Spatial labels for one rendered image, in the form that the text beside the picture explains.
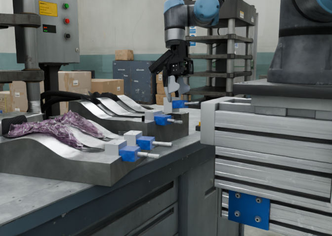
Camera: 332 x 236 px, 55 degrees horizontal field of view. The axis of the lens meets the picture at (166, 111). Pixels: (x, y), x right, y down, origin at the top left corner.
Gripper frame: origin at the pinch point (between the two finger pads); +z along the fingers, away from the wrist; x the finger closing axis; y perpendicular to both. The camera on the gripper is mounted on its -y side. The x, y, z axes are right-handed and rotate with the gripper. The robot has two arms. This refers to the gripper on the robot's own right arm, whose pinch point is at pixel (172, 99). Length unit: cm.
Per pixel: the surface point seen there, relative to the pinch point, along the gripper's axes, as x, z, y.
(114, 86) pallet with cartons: 337, -64, -349
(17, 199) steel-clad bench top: -59, 23, 0
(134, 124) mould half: -17.2, 8.4, -3.9
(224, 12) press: 336, -152, -123
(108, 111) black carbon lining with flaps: -10.0, 3.4, -22.3
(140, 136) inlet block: -26.1, 11.8, 5.7
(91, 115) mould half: -17.5, 4.8, -23.5
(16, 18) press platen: -18, -40, -68
